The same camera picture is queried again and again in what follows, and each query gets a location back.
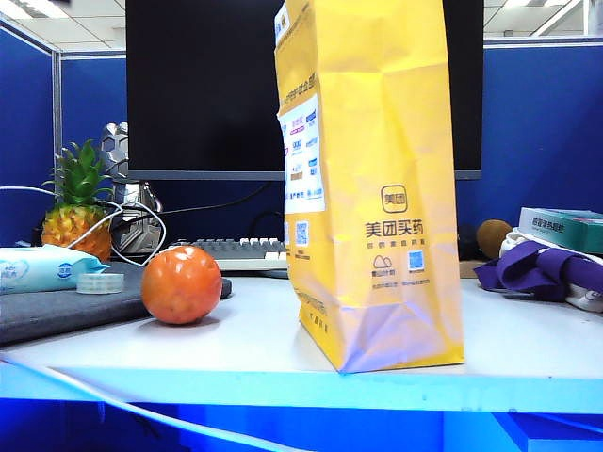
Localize orange fruit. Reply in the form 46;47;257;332
140;245;223;326

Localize yellow printed paper bag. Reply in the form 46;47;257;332
273;0;465;375

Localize white and grey keyboard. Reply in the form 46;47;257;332
169;237;289;272

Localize black computer monitor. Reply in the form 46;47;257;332
124;0;485;183

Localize brown kiwi fruit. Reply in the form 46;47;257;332
476;218;513;260

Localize silver robot figurine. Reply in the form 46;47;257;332
98;121;164;258

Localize clear tape roll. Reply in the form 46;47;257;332
75;271;125;296

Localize purple cloth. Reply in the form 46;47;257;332
474;240;603;302

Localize decorative pineapple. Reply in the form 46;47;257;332
41;138;114;263

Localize dark grey desk mat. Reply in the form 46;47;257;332
0;261;233;347

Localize teal and white medicine box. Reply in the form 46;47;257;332
517;206;603;255

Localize blue wet wipes pack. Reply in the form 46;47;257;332
0;243;110;296

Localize black monitor cable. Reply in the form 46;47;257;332
155;181;275;218

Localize thin white cable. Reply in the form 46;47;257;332
0;186;167;267

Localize thick white cable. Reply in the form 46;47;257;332
0;355;307;452

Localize grey partition frame post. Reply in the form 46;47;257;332
51;49;64;199

